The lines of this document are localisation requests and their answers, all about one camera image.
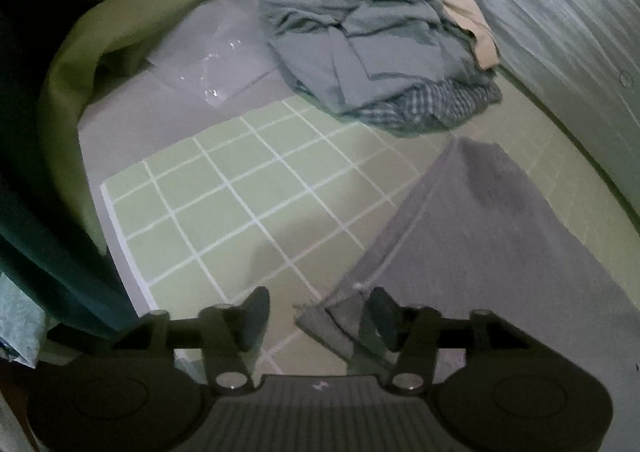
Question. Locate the light green curtain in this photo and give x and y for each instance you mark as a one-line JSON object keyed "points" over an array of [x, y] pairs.
{"points": [[125, 17]]}

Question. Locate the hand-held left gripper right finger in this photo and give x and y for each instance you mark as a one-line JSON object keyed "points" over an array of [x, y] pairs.
{"points": [[384, 319]]}

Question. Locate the blue plaid garment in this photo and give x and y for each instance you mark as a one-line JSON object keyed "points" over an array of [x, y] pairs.
{"points": [[430, 105]]}

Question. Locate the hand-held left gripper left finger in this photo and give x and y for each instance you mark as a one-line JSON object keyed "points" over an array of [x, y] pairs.
{"points": [[254, 318]]}

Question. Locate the pale blue crumpled cloth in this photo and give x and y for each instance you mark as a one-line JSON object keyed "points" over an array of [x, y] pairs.
{"points": [[17, 312]]}

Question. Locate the blue-grey crumpled garment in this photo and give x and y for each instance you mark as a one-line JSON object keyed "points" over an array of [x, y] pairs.
{"points": [[350, 37]]}

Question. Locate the grey bed sheet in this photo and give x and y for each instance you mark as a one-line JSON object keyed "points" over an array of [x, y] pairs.
{"points": [[150, 107]]}

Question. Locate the clear plastic bag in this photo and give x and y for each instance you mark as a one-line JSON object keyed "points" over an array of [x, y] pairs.
{"points": [[220, 62]]}

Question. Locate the green grid mat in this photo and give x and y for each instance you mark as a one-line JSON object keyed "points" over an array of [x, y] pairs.
{"points": [[235, 192]]}

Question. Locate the pale blue carrot-print quilt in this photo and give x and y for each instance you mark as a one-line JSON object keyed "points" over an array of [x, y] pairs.
{"points": [[560, 17]]}

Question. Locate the grey towel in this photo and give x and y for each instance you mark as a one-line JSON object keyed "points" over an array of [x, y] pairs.
{"points": [[480, 252]]}

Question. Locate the dark teal curtain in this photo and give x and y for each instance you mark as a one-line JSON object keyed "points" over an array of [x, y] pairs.
{"points": [[45, 212]]}

